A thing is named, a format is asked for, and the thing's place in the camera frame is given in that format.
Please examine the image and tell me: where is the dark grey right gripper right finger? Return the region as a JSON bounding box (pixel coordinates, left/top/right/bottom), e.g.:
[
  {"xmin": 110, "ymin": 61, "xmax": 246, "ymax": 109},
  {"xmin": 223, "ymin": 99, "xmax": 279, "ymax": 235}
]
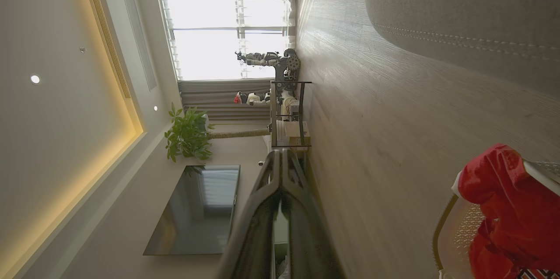
[{"xmin": 282, "ymin": 149, "xmax": 347, "ymax": 279}]

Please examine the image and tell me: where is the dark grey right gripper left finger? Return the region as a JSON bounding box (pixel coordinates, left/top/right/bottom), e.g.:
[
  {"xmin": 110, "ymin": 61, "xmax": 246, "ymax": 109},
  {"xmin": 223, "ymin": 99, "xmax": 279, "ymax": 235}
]
[{"xmin": 217, "ymin": 149, "xmax": 283, "ymax": 279}]

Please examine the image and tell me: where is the red garment with white trim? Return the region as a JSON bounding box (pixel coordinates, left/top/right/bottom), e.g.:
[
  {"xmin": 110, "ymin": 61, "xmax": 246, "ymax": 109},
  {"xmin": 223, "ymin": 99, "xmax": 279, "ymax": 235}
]
[{"xmin": 455, "ymin": 143, "xmax": 560, "ymax": 279}]

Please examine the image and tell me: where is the red jersey with lettering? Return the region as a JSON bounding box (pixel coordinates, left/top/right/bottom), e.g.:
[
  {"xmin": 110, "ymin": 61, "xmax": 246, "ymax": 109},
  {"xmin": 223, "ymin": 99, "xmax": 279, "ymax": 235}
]
[{"xmin": 518, "ymin": 268, "xmax": 560, "ymax": 279}]

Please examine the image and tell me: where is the black flat screen television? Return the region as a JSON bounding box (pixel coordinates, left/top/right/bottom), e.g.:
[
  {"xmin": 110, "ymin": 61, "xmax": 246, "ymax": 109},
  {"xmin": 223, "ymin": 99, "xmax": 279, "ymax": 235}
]
[{"xmin": 143, "ymin": 165, "xmax": 241, "ymax": 256}]

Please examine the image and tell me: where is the cardboard box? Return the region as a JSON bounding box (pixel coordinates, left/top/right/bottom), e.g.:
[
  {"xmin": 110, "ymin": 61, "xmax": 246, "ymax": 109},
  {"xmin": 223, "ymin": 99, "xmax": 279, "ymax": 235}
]
[{"xmin": 283, "ymin": 121, "xmax": 311, "ymax": 146}]

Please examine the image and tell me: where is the green potted plant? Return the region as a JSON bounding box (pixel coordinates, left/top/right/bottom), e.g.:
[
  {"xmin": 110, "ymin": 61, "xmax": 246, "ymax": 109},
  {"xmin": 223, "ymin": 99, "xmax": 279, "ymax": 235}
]
[{"xmin": 164, "ymin": 102, "xmax": 271, "ymax": 163}]

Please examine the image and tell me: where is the white and red robot figure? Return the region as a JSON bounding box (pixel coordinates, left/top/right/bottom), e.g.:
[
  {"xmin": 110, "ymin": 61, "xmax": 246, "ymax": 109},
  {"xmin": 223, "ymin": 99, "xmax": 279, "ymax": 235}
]
[{"xmin": 233, "ymin": 90, "xmax": 272, "ymax": 107}]

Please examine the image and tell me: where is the grey curtain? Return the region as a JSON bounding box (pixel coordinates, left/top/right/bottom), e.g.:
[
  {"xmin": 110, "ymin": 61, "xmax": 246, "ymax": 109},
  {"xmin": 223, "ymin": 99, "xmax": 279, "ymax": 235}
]
[{"xmin": 178, "ymin": 79, "xmax": 272, "ymax": 123}]

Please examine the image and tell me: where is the white laundry basket brown rim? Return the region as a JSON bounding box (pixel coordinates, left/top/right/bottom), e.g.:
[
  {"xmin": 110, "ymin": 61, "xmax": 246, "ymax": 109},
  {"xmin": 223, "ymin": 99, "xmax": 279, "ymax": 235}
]
[{"xmin": 432, "ymin": 160, "xmax": 560, "ymax": 279}]

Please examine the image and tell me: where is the grey background robot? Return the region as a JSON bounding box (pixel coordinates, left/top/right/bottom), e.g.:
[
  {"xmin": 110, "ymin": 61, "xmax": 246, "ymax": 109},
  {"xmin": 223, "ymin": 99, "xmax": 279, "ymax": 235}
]
[{"xmin": 235, "ymin": 49, "xmax": 301, "ymax": 82}]

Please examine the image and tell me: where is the bright window with blinds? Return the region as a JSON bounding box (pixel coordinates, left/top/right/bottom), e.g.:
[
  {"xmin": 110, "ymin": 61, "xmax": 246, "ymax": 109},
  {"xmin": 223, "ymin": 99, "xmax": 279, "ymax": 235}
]
[{"xmin": 153, "ymin": 0, "xmax": 296, "ymax": 81}]

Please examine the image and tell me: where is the rectangular ceiling air vent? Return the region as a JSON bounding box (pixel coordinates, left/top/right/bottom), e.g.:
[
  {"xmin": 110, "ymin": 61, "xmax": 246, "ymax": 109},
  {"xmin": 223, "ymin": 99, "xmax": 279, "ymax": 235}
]
[{"xmin": 119, "ymin": 0, "xmax": 157, "ymax": 91}]

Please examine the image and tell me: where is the metal frame rack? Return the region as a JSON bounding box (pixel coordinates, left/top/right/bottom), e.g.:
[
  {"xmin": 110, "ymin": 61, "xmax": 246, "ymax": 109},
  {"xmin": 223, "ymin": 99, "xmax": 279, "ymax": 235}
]
[{"xmin": 269, "ymin": 80, "xmax": 312, "ymax": 148}]

